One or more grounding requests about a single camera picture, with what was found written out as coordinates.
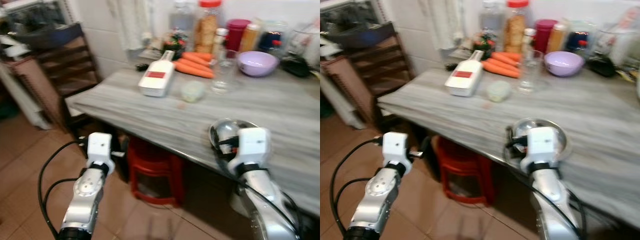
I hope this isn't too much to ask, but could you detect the shallow steel bowl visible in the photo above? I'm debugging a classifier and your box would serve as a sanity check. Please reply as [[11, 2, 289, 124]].
[[208, 118, 262, 162], [503, 117, 572, 164]]

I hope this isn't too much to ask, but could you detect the red plastic stool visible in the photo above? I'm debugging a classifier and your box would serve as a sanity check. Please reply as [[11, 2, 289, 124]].
[[127, 137, 187, 207], [433, 135, 497, 207]]

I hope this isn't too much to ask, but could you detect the small pale green cup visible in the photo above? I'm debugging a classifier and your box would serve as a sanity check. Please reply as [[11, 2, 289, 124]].
[[487, 80, 512, 104], [180, 80, 206, 104]]

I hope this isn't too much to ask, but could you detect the clear glass tumbler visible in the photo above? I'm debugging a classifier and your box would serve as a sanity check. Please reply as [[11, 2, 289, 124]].
[[212, 49, 240, 95], [518, 49, 545, 95]]

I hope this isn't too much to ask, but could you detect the white grater box red label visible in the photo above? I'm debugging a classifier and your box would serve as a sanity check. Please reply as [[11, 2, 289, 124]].
[[138, 50, 176, 98], [444, 50, 485, 98]]

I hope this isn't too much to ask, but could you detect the purple plastic bowl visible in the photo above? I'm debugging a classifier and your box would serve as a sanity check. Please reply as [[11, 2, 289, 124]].
[[543, 50, 585, 78], [237, 50, 280, 78]]

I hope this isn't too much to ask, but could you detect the white board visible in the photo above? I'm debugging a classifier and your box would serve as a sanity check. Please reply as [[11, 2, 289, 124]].
[[320, 72, 367, 131], [0, 60, 52, 131]]

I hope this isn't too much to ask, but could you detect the dark wooden chair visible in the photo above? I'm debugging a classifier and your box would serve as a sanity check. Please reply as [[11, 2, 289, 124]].
[[324, 22, 417, 132], [10, 22, 102, 132]]

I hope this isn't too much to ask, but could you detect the green and red decoration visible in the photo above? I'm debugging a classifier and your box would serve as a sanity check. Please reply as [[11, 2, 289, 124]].
[[162, 30, 189, 57], [473, 32, 497, 59]]

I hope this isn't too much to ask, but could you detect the black pouch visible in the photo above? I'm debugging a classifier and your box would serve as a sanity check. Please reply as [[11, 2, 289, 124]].
[[585, 53, 617, 79], [280, 53, 311, 79]]

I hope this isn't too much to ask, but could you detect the small white-capped bottle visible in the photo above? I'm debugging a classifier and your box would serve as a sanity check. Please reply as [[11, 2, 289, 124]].
[[213, 28, 229, 57], [521, 28, 536, 54]]

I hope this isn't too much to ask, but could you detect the orange spice jar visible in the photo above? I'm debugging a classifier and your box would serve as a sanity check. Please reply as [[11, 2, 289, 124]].
[[547, 22, 569, 54], [240, 22, 262, 53]]

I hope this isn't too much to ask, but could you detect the dark red canister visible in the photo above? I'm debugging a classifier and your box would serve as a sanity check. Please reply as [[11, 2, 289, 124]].
[[533, 19, 559, 54], [225, 19, 252, 52]]

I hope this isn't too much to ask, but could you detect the dark blue jar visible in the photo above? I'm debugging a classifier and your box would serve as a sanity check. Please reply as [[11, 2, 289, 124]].
[[259, 22, 287, 53], [567, 22, 594, 52]]

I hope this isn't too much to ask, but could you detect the tall jar with red lid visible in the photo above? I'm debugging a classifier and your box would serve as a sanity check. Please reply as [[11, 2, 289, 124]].
[[503, 0, 530, 55], [193, 0, 223, 55]]

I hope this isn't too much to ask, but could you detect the clear plastic bottle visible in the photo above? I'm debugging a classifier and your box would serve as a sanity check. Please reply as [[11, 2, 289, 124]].
[[479, 0, 506, 37], [169, 0, 196, 37]]

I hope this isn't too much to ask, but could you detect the dark basin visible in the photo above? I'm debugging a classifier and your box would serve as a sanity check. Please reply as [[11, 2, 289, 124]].
[[324, 22, 397, 49], [9, 22, 84, 51]]

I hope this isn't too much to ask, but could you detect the white hanging towel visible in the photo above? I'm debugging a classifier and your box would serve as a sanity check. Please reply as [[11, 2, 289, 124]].
[[107, 0, 152, 51], [429, 0, 464, 51]]

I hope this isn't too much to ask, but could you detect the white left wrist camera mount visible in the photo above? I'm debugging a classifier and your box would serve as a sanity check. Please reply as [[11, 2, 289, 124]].
[[381, 132, 412, 174], [86, 132, 115, 173]]

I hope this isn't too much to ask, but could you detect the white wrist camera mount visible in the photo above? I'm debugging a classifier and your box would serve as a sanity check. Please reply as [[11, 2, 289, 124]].
[[227, 127, 272, 174], [520, 126, 561, 174], [86, 132, 115, 173], [381, 132, 412, 174]]

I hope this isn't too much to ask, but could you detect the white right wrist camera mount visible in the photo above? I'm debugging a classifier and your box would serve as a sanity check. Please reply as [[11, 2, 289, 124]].
[[227, 127, 272, 174], [520, 126, 561, 174]]

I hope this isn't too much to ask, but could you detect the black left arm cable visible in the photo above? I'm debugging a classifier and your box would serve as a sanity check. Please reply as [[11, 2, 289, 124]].
[[327, 138, 387, 239], [37, 140, 92, 237]]

